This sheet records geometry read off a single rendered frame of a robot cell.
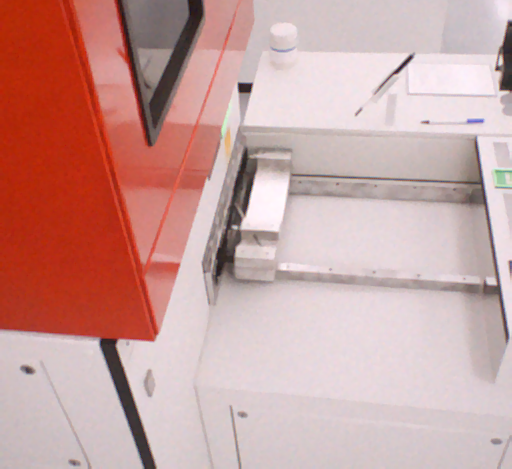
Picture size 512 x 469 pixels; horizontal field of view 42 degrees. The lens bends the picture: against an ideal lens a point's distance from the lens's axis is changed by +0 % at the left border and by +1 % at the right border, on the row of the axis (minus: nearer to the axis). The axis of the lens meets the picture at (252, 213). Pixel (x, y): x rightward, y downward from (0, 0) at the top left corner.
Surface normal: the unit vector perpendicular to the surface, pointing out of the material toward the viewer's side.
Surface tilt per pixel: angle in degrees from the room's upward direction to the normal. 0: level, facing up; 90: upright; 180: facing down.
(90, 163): 90
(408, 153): 90
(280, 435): 90
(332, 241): 0
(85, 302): 90
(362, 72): 0
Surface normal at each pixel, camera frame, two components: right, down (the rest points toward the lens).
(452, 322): -0.06, -0.73
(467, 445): -0.15, 0.68
